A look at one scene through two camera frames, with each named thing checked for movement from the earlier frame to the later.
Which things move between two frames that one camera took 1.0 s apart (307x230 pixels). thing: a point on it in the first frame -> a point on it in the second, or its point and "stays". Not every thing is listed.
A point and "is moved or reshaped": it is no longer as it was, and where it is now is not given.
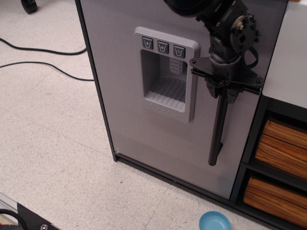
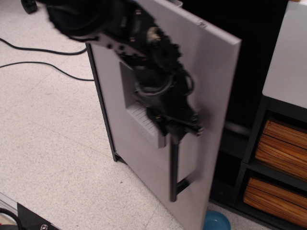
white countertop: x=286 y=80 stays
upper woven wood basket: x=284 y=148 stays
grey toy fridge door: x=158 y=108 is moved or reshaped
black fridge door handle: x=216 y=144 -> x=175 y=188
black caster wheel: x=30 y=6 stays
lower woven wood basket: x=288 y=204 stays
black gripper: x=235 y=74 -> x=170 y=100
